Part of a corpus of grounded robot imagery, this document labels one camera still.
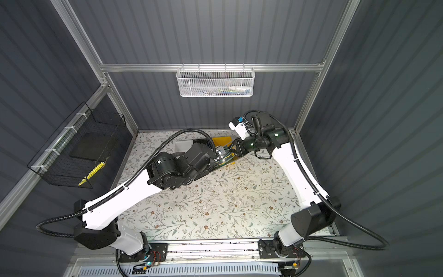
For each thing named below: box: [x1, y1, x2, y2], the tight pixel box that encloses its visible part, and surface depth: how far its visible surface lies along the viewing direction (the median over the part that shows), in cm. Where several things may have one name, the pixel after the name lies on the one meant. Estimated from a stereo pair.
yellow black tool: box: [77, 161, 106, 187], surface depth 71 cm
